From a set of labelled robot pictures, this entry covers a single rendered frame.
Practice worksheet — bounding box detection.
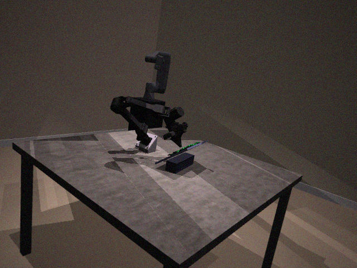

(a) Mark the light blue switch panel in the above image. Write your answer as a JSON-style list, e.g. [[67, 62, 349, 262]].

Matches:
[[155, 140, 208, 174]]

